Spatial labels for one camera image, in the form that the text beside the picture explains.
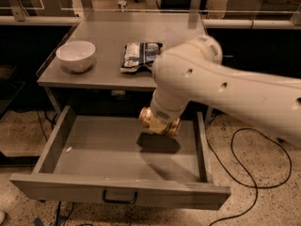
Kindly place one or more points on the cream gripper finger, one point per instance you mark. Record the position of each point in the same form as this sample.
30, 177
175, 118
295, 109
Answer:
158, 127

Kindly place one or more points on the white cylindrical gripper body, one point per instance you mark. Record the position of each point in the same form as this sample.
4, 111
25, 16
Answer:
164, 115

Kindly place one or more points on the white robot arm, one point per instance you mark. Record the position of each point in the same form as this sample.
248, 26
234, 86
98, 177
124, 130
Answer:
192, 72

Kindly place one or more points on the grey open drawer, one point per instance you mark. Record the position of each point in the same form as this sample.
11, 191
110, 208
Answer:
87, 154

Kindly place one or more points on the grey counter cabinet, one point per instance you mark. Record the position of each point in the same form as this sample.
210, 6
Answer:
102, 89

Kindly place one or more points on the blue white snack bag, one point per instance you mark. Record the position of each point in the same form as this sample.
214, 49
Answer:
140, 55

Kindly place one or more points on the white ceramic bowl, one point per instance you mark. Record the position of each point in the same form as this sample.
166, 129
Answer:
77, 56

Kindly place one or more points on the black drawer handle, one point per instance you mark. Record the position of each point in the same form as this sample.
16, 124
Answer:
116, 197

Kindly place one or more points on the white horizontal rail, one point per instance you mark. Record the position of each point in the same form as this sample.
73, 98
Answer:
244, 23

